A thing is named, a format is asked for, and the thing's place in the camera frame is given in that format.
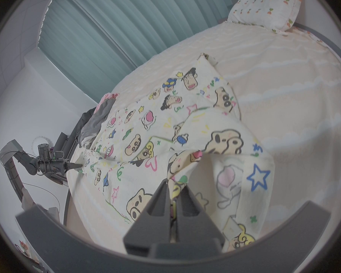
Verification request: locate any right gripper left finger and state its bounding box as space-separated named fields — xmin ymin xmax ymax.
xmin=124 ymin=179 xmax=172 ymax=246

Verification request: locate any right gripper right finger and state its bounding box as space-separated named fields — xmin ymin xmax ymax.
xmin=175 ymin=185 xmax=225 ymax=246

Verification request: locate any white printed pyjama top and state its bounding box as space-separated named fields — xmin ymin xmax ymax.
xmin=81 ymin=53 xmax=275 ymax=252

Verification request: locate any round ceiling lamp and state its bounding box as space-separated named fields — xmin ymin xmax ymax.
xmin=31 ymin=135 xmax=49 ymax=153

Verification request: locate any black garment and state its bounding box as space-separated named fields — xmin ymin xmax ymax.
xmin=74 ymin=108 xmax=95 ymax=141

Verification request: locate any grey garment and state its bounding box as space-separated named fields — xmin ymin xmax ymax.
xmin=81 ymin=98 xmax=117 ymax=147

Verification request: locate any pink garment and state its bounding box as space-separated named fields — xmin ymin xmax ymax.
xmin=98 ymin=92 xmax=120 ymax=109

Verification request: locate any blue-green curtain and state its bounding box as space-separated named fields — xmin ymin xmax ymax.
xmin=38 ymin=0 xmax=242 ymax=103

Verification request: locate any bed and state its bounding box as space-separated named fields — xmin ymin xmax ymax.
xmin=64 ymin=22 xmax=341 ymax=251

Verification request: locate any white printed pillow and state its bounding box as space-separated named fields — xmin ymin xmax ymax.
xmin=227 ymin=0 xmax=304 ymax=35

